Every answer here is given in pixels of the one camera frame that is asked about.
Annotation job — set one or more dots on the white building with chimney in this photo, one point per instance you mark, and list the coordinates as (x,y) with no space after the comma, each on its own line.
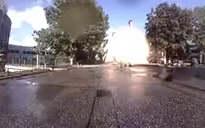
(126,46)

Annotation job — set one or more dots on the low grey wall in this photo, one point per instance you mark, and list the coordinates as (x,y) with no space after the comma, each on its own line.
(193,71)

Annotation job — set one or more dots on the dense dark green trees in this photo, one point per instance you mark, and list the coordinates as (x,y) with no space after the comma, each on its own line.
(171,30)

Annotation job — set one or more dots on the low grey building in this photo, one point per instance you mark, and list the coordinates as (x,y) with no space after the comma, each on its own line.
(20,55)

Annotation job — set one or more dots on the grey asphalt pavement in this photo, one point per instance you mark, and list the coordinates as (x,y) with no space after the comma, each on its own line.
(73,103)

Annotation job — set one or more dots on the grass strip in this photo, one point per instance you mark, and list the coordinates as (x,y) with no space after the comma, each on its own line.
(13,74)

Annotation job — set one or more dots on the large green trees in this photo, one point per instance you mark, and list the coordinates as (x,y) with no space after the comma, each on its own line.
(80,40)

